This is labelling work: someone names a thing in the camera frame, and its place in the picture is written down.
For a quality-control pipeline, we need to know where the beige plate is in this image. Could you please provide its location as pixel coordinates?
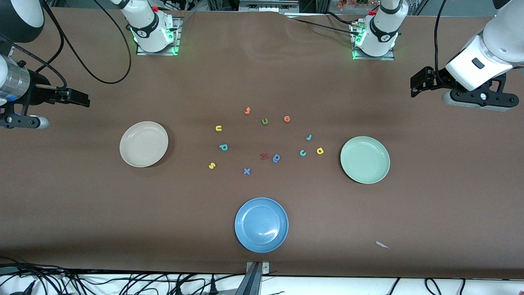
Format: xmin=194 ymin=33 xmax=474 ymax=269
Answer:
xmin=120 ymin=121 xmax=169 ymax=168

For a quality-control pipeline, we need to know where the green plate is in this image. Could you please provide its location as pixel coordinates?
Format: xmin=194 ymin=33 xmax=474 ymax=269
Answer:
xmin=340 ymin=136 xmax=391 ymax=184

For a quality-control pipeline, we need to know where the grey power strip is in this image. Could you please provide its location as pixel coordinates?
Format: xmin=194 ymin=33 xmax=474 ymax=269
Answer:
xmin=239 ymin=0 xmax=299 ymax=12

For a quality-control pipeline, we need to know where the blue plate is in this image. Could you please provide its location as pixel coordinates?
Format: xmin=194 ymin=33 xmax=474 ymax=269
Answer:
xmin=235 ymin=197 xmax=289 ymax=253

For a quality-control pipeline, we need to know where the short black arm cable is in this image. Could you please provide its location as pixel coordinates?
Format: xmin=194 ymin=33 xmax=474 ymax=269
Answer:
xmin=0 ymin=41 xmax=68 ymax=90

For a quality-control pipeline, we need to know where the long black arm cable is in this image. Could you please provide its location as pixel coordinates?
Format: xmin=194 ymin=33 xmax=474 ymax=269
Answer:
xmin=41 ymin=0 xmax=132 ymax=85
xmin=434 ymin=0 xmax=452 ymax=81

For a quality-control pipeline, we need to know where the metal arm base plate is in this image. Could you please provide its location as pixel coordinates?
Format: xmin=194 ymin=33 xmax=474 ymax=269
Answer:
xmin=136 ymin=18 xmax=181 ymax=56
xmin=351 ymin=20 xmax=396 ymax=61

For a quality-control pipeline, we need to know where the black table cable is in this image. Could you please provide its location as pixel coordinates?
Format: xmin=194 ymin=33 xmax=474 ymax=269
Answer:
xmin=287 ymin=16 xmax=357 ymax=36
xmin=325 ymin=11 xmax=357 ymax=27

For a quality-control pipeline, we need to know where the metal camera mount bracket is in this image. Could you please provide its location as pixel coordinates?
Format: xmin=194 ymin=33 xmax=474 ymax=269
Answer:
xmin=234 ymin=261 xmax=271 ymax=295

